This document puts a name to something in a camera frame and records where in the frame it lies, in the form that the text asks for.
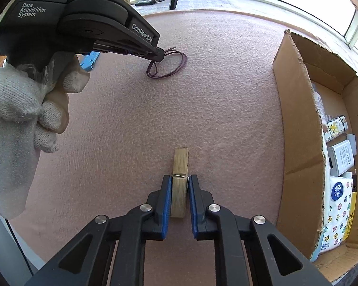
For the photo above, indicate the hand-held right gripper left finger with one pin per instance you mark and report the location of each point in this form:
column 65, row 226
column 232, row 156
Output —
column 166, row 211

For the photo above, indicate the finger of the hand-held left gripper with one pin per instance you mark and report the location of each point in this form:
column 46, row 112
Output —
column 140, row 31

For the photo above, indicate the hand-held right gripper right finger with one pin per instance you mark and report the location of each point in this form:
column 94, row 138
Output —
column 193, row 211

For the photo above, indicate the wooden clothespin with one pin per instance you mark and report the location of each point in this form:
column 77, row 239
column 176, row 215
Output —
column 180, row 166

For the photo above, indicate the dark red rubber bands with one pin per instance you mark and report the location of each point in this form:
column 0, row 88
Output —
column 173, row 70

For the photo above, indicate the cardboard box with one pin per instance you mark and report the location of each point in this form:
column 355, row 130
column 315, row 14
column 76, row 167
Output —
column 298, row 125

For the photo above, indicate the white patterned lighter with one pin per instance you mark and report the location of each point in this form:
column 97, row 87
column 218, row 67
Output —
column 335, row 126

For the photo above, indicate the person's left hand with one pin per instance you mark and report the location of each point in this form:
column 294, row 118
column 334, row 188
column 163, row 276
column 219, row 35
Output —
column 15, row 104

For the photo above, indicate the black flat remote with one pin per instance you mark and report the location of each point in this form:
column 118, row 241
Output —
column 144, row 2

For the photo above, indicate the blue phone stand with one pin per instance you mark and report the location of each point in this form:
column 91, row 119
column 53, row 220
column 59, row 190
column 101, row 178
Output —
column 89, row 61

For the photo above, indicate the pink felt table cover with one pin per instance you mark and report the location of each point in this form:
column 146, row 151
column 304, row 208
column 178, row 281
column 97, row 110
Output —
column 226, row 101

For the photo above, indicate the star printed tissue pack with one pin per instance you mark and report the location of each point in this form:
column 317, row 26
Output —
column 337, row 211

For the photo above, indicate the white charger adapter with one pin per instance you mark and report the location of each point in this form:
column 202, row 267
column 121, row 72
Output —
column 341, row 158

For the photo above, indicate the white framed window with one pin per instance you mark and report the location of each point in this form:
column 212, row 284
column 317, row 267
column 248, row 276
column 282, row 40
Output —
column 331, row 15

